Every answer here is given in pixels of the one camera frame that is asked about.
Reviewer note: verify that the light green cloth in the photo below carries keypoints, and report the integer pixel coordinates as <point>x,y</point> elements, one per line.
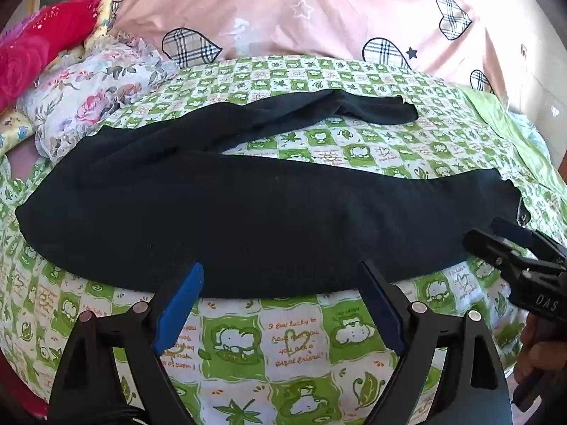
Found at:
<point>509,128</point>

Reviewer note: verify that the person's right hand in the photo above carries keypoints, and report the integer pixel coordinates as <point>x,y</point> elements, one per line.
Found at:
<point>538,354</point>

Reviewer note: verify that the green checked bedsheet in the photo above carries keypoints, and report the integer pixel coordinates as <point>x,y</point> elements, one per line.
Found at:
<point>288,341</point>

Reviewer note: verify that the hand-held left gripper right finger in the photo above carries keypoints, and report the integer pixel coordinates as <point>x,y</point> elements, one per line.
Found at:
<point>381,310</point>

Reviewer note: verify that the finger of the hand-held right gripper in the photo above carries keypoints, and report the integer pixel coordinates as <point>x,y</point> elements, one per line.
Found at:
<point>494,250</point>
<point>514,231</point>

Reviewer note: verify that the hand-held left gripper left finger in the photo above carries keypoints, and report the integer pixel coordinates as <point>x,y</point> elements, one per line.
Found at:
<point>179,314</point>

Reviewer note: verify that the wall outlet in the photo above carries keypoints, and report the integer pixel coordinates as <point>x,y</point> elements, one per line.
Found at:
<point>524,51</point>

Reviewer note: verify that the red rose blanket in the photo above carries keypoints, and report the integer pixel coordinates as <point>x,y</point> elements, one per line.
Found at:
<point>40,48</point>

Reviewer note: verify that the pink cloth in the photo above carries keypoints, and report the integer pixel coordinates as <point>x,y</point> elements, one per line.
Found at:
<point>22,164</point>

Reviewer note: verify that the floral pillow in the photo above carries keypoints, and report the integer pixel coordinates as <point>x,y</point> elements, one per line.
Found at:
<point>88,97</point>

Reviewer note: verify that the light blue cloth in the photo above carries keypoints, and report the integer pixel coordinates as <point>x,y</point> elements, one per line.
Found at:
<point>527,130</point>

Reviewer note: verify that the black pants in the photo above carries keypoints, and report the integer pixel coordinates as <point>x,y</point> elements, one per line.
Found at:
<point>265,230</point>

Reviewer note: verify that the pink quilt with plaid hearts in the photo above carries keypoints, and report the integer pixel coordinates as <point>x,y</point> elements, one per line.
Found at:
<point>310,22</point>

